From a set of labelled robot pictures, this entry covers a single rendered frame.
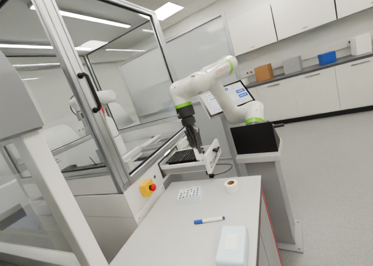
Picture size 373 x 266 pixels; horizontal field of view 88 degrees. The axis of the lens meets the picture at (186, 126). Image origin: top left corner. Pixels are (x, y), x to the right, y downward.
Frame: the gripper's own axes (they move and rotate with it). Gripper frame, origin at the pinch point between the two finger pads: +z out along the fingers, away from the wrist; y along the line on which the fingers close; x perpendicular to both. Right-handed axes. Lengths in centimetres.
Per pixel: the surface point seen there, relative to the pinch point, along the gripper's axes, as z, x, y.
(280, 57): -85, 337, -166
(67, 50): -64, -45, -3
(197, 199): 21.7, -8.6, -0.2
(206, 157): 5.1, 6.7, -4.8
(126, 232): 30, -45, -25
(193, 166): 8.8, 1.3, -13.9
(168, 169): 7.9, -9.6, -28.6
